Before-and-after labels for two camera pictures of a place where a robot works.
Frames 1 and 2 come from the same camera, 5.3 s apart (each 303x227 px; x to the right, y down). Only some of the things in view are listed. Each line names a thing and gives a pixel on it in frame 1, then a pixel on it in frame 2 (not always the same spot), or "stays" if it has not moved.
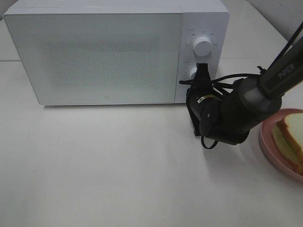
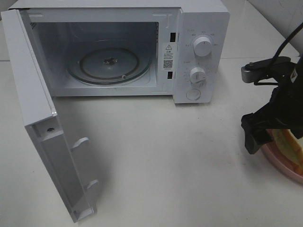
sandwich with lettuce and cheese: (288, 134) stays
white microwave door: (100, 58) to (39, 111)
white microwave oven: (117, 52) stays
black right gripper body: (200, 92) to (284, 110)
